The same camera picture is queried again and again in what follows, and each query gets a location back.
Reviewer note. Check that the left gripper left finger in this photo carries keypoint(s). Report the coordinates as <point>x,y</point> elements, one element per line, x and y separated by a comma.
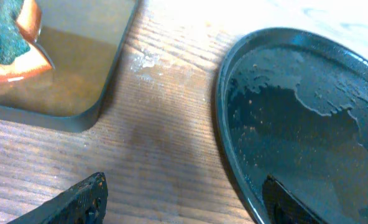
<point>83,203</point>

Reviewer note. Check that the green yellow sponge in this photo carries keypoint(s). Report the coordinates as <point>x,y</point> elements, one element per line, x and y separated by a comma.
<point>20,55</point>

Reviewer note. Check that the black round tray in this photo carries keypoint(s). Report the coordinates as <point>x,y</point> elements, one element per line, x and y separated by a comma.
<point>294,105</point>

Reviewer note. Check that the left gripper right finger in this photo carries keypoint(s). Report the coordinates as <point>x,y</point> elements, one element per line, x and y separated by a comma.
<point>283,207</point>

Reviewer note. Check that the black rectangular water tray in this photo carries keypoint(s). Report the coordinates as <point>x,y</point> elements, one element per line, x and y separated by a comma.
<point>83,38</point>

